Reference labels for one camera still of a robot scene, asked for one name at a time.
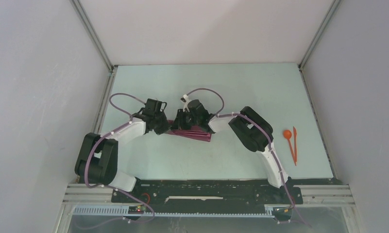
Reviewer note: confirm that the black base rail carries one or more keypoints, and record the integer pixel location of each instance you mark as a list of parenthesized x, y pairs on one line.
[(214, 196)]

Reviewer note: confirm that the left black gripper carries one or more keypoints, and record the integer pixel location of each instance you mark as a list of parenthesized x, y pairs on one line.
[(165, 126)]

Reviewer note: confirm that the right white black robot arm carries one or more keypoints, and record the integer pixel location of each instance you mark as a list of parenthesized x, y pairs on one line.
[(253, 131)]

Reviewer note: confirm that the maroon satin cloth napkin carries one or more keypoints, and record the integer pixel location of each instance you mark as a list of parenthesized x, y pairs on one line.
[(194, 133)]

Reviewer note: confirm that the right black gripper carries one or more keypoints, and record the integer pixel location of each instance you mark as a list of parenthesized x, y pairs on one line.
[(178, 124)]

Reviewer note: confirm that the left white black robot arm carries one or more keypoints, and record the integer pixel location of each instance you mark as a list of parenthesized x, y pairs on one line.
[(97, 162)]

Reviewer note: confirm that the orange plastic knife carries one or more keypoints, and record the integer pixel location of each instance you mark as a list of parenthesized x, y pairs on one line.
[(295, 145)]

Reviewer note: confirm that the small orange object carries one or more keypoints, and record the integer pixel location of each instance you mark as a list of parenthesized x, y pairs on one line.
[(288, 135)]

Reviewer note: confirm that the right aluminium corner post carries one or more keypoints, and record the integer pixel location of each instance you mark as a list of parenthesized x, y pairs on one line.
[(320, 31)]

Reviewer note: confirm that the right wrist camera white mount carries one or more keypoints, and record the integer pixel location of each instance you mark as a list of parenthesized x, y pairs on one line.
[(185, 100)]

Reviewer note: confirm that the aluminium corner post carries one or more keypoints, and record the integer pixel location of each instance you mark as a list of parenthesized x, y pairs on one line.
[(87, 24), (320, 31)]

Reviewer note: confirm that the left aluminium corner post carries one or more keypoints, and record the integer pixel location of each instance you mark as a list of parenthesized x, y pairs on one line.
[(87, 24)]

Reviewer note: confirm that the white cable duct strip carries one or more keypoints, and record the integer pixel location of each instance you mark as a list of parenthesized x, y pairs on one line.
[(99, 210)]

